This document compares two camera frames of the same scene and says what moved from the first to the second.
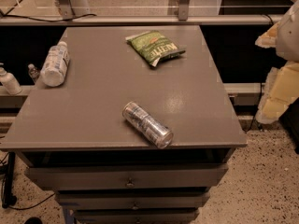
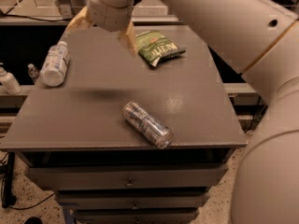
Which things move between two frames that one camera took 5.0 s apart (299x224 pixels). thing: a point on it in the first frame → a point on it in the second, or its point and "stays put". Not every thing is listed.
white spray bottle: [9, 82] stays put
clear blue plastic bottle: [55, 65] stays put
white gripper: [289, 36] → [109, 15]
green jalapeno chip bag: [153, 47] stays put
